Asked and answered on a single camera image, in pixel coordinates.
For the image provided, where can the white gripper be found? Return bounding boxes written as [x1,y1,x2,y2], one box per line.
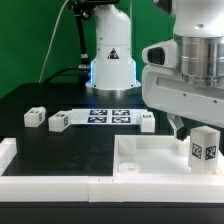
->
[142,65,224,140]

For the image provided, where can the white square tabletop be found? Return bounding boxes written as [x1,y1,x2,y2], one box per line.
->
[113,134,224,178]

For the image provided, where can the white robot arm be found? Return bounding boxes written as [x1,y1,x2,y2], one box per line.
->
[86,0,224,129]

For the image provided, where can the white U-shaped obstacle fence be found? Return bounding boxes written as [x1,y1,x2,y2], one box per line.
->
[0,138,224,203]

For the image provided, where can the white base sheet with tags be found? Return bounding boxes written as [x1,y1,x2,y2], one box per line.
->
[70,109,146,125]

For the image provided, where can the black cable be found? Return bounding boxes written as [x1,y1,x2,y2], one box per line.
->
[43,64,91,84]

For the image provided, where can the white cable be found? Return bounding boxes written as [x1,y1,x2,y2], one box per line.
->
[38,0,70,83]

